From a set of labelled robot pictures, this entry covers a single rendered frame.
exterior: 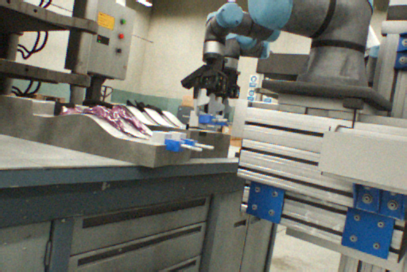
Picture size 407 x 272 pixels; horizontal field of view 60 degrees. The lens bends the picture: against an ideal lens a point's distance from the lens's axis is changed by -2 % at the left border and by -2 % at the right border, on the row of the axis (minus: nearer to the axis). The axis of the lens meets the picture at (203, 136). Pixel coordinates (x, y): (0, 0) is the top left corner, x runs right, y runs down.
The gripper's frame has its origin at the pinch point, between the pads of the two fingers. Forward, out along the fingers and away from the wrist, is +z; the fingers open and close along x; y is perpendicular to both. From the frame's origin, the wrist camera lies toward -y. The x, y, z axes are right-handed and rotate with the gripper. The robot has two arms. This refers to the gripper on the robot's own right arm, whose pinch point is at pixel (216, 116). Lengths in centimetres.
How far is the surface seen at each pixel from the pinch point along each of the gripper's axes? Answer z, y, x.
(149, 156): 12, 24, -64
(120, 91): -34, -664, 541
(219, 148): 11.4, 14.3, -16.9
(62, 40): -122, -663, 346
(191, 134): 7.1, 14.3, -35.2
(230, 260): 59, 15, 5
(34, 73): -6, -67, -44
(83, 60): -16, -60, -25
